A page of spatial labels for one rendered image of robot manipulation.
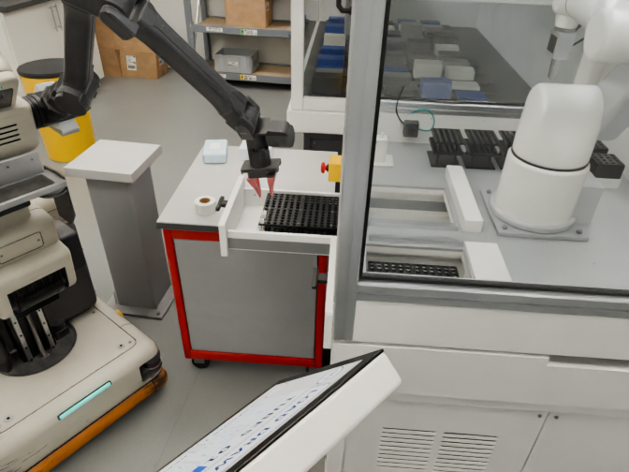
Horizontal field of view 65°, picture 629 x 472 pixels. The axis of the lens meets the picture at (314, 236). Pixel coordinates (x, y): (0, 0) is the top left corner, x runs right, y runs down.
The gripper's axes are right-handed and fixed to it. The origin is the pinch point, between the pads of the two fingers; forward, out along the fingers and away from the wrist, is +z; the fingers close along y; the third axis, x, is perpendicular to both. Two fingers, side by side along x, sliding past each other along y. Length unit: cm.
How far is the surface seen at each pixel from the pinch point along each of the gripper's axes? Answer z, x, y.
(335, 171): 10.4, 33.9, 16.9
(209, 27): 15, 382, -126
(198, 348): 77, 17, -42
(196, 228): 18.7, 13.9, -28.9
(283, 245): 11.9, -8.6, 4.6
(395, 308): -1, -50, 33
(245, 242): 10.1, -8.8, -5.7
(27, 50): 1, 265, -239
